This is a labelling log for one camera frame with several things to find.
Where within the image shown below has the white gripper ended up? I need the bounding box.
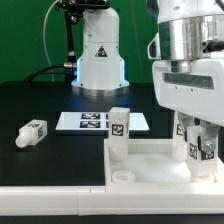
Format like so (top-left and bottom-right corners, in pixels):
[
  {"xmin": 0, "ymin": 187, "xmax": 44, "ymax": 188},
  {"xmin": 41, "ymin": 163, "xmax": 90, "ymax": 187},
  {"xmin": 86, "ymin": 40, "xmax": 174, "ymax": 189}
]
[{"xmin": 152, "ymin": 58, "xmax": 224, "ymax": 153}]

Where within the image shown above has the white square table top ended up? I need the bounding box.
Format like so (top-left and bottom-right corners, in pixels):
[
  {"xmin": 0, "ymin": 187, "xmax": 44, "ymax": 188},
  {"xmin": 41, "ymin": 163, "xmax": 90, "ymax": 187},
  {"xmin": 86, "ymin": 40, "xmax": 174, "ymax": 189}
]
[{"xmin": 103, "ymin": 137, "xmax": 224, "ymax": 187}]

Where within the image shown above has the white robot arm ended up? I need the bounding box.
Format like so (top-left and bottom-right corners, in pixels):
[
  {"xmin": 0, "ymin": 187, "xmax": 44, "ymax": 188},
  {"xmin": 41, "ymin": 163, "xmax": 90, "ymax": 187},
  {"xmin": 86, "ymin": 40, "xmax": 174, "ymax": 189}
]
[{"xmin": 72, "ymin": 0, "xmax": 224, "ymax": 153}]

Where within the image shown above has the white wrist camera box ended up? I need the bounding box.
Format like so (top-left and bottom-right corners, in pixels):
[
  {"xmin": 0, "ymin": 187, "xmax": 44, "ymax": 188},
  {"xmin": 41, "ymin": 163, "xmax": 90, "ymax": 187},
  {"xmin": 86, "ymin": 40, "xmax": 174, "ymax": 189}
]
[{"xmin": 147, "ymin": 33, "xmax": 160, "ymax": 60}]

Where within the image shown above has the white marker base plate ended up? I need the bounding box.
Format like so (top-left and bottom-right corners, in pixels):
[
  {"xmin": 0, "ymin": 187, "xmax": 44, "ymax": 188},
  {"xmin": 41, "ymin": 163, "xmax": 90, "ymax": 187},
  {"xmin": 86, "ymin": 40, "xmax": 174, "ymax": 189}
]
[{"xmin": 56, "ymin": 112, "xmax": 149, "ymax": 131}]

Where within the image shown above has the black cable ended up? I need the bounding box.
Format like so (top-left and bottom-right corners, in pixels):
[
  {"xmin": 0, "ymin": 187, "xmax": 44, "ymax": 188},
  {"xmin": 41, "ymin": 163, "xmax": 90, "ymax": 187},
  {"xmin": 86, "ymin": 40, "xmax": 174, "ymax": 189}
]
[{"xmin": 23, "ymin": 64, "xmax": 73, "ymax": 83}]

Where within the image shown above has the white front obstacle wall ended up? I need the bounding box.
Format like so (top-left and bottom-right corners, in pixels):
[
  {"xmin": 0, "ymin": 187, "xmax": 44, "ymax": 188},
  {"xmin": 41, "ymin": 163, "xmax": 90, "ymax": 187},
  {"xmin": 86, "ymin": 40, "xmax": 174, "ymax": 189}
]
[{"xmin": 0, "ymin": 184, "xmax": 224, "ymax": 216}]

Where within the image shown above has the black camera stand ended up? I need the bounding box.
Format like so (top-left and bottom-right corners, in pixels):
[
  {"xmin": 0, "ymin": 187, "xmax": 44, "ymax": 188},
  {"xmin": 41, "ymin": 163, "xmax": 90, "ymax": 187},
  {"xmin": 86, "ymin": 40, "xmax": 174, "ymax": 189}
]
[{"xmin": 56, "ymin": 0, "xmax": 110, "ymax": 83}]

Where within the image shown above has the grey cable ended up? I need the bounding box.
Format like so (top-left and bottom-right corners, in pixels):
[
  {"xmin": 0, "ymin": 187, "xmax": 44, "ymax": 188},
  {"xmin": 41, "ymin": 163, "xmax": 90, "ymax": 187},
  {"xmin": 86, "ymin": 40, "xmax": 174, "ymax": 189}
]
[{"xmin": 42, "ymin": 0, "xmax": 63, "ymax": 83}]

